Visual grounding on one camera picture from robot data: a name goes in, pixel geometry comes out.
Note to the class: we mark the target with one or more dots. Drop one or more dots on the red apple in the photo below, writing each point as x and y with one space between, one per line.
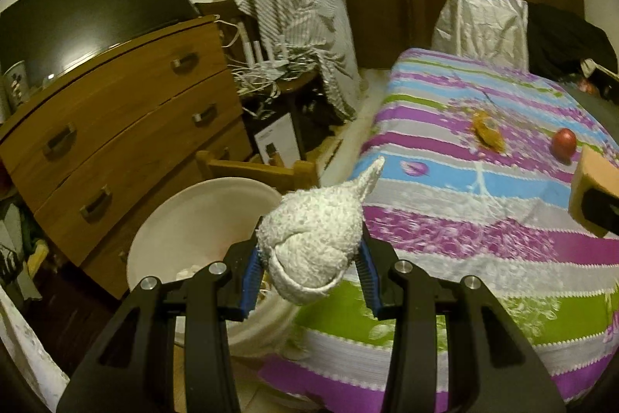
563 144

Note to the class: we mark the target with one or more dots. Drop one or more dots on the white plastic bucket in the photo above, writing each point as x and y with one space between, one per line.
193 219

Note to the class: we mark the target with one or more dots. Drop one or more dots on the wooden dresser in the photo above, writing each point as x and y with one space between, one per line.
121 103

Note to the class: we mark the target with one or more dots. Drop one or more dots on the silver plastic covered chair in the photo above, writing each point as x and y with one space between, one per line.
478 26

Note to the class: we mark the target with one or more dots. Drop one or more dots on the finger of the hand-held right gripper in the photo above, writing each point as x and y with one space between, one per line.
602 210

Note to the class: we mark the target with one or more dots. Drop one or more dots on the grey bed sheet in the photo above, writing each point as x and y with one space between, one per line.
599 113

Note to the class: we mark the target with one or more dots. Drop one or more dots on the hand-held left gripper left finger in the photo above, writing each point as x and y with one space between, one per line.
249 292

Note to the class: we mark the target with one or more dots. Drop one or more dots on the yellow plastic wrapper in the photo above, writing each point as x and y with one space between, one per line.
488 132

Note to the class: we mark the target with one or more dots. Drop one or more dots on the printed mug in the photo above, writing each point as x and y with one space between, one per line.
14 84

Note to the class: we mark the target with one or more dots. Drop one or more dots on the black television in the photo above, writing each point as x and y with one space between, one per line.
87 6

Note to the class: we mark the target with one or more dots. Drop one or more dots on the black clothing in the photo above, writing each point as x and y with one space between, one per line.
561 40

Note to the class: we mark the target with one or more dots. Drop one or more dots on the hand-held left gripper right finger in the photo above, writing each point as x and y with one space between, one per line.
370 282

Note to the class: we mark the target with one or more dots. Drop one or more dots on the white terry towel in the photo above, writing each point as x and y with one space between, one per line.
314 239

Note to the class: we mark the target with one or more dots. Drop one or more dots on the white lace cloth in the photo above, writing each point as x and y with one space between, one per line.
24 345

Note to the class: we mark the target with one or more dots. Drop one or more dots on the wooden chair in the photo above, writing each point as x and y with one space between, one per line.
290 176

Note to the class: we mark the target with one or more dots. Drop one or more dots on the black case with white paper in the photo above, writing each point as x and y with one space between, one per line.
602 76

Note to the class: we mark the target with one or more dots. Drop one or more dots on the grey striped cloth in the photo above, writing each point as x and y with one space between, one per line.
290 6

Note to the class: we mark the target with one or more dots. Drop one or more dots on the white box with dark print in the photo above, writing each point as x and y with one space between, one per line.
275 137

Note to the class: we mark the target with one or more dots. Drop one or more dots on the yellow sponge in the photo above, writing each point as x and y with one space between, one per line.
597 168

